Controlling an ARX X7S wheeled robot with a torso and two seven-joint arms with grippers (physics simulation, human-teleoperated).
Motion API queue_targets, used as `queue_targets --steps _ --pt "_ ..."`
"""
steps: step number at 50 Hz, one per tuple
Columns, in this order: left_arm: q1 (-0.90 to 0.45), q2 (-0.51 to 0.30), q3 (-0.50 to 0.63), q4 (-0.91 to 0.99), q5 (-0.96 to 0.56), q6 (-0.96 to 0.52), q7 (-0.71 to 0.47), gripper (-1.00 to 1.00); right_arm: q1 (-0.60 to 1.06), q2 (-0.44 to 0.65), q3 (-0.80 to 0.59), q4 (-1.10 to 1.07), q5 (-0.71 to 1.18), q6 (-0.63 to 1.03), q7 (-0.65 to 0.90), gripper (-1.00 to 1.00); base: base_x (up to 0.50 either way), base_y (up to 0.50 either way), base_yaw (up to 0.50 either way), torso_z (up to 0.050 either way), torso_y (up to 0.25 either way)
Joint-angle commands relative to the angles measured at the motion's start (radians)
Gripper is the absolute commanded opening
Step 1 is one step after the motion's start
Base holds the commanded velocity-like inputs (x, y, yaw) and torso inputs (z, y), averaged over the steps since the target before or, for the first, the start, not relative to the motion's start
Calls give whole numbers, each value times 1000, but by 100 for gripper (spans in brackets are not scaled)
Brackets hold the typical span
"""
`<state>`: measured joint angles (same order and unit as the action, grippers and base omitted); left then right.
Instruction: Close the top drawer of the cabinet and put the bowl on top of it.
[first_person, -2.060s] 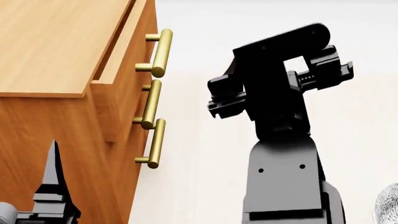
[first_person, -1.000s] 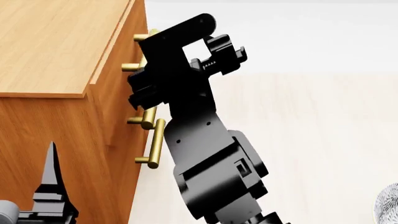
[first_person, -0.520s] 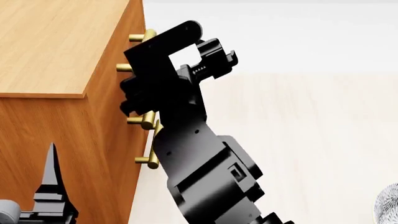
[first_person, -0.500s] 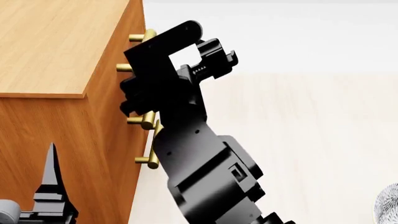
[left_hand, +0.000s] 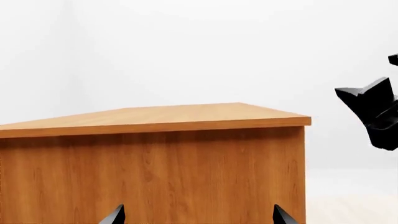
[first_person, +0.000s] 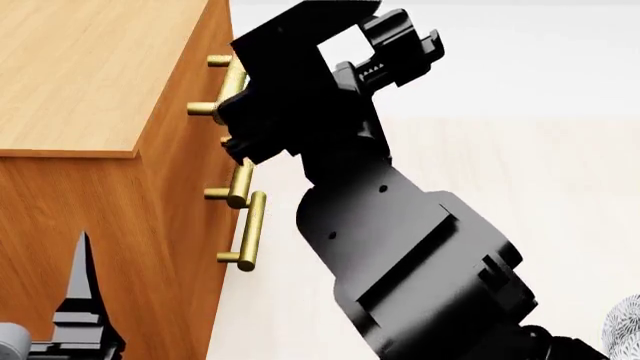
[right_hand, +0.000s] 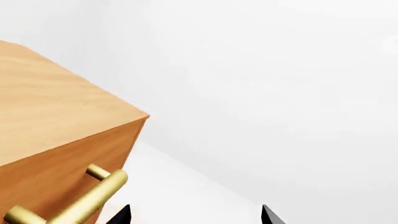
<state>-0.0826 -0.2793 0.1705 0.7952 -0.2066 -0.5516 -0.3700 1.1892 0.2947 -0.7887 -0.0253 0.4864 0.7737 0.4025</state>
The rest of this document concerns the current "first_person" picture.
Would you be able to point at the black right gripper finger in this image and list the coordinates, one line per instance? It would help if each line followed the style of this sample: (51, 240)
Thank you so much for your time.
(400, 48)
(250, 127)

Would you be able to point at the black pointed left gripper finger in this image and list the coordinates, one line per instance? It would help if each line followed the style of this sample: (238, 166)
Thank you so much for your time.
(82, 270)

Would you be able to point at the light wooden drawer cabinet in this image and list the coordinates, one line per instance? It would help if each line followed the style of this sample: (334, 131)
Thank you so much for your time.
(90, 93)

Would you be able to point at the black white patterned bowl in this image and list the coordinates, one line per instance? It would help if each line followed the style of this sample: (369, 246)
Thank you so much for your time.
(625, 330)

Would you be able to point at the grey round left wrist part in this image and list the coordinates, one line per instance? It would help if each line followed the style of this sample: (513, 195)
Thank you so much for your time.
(12, 341)

